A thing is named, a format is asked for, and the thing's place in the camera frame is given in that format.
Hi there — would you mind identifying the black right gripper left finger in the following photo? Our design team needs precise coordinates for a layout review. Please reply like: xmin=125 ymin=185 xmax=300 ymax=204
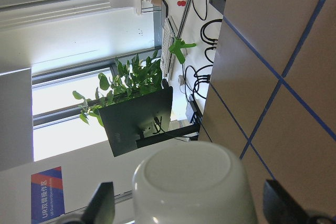
xmin=80 ymin=182 xmax=115 ymax=223

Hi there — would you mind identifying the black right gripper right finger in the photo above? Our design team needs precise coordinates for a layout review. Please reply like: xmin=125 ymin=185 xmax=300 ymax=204
xmin=262 ymin=179 xmax=335 ymax=223

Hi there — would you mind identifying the white plastic cup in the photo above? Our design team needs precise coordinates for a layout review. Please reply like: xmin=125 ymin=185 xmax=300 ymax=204
xmin=132 ymin=141 xmax=258 ymax=223

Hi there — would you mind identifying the black computer monitor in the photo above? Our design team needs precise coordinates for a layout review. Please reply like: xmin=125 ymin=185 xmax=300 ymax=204
xmin=99 ymin=87 xmax=200 ymax=157

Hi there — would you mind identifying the brown paper table cover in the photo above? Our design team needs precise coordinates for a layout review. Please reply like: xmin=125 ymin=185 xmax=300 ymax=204
xmin=201 ymin=0 xmax=335 ymax=223

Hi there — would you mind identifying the green potted plant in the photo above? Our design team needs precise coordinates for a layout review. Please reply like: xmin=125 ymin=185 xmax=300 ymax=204
xmin=72 ymin=50 xmax=163 ymax=126

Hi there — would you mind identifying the white keyboard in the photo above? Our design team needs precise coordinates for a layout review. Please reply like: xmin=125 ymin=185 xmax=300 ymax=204
xmin=160 ymin=15 xmax=178 ymax=78

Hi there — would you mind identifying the small red object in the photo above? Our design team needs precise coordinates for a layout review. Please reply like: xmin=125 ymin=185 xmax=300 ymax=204
xmin=177 ymin=0 xmax=186 ymax=6

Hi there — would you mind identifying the blue red wall sign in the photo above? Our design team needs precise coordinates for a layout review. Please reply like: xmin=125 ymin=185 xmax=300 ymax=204
xmin=30 ymin=166 xmax=65 ymax=223

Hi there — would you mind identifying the green handled reach grabber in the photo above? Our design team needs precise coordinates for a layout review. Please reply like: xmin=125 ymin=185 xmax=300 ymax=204
xmin=169 ymin=0 xmax=197 ymax=65

